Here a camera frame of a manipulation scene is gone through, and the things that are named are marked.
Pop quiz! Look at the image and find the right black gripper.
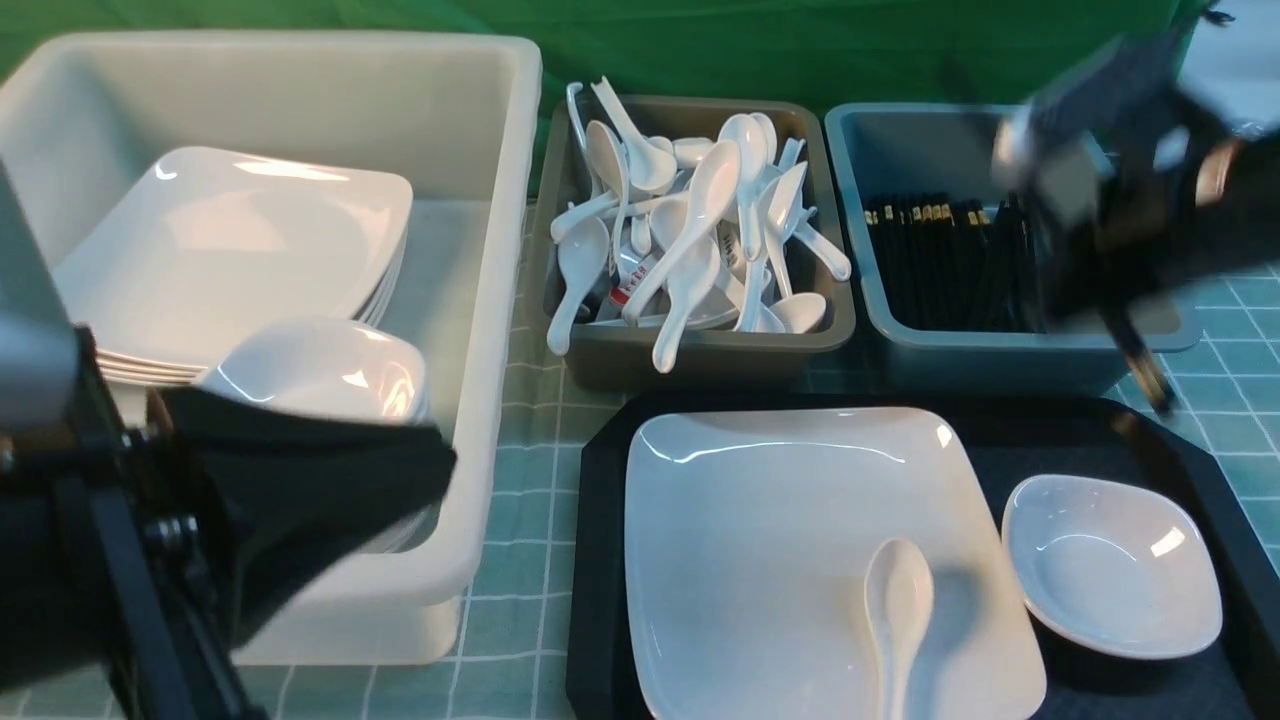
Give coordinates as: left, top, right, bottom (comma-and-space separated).
992, 29, 1242, 416

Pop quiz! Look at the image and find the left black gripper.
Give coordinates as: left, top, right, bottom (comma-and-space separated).
131, 386, 458, 648

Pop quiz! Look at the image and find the small white bowl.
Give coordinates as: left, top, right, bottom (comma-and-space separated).
193, 318, 431, 424

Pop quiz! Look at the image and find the white ceramic soup spoon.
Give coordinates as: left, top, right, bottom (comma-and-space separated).
863, 537, 934, 719

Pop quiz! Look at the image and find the large white rice plate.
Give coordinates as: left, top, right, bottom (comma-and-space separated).
623, 407, 1047, 719

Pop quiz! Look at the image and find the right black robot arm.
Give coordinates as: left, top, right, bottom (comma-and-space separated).
991, 24, 1277, 418

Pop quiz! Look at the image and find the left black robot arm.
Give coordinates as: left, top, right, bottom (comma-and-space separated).
1, 181, 457, 719

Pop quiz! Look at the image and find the bottom white square plate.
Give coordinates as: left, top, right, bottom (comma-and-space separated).
97, 247, 404, 386

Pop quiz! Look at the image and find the white square plate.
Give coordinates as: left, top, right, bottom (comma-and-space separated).
97, 247, 404, 386
52, 146, 413, 372
96, 229, 410, 386
96, 237, 407, 384

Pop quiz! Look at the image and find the top white square plate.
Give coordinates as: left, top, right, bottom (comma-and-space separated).
52, 146, 413, 372

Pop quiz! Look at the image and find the stack of small white bowls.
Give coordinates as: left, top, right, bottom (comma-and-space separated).
358, 393, 433, 553

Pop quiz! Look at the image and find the bundle of black chopsticks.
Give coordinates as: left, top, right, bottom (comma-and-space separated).
863, 193, 1047, 334

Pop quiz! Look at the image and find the blue grey chopstick bin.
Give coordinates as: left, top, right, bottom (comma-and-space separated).
824, 102, 1203, 397

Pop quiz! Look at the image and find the teal checkered tablecloth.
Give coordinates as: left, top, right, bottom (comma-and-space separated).
0, 200, 1280, 720

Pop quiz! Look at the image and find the green cloth backdrop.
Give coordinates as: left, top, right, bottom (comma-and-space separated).
1, 1, 1202, 151

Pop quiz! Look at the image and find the white spoon right side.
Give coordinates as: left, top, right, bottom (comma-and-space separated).
765, 161, 852, 282

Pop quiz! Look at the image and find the white spoon left edge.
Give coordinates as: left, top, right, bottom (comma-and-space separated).
547, 217, 611, 357

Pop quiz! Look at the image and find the white spoon centre tall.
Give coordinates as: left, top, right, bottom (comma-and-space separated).
622, 138, 742, 325

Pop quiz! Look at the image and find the large white plastic tub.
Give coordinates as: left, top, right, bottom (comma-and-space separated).
1, 29, 541, 665

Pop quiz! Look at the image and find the white spoon hanging front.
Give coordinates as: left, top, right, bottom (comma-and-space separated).
652, 236, 722, 374

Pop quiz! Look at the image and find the olive grey spoon bin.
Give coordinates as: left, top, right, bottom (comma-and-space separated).
520, 95, 858, 393

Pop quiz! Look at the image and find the white spoon back left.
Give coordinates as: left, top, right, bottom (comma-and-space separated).
591, 76, 678, 196

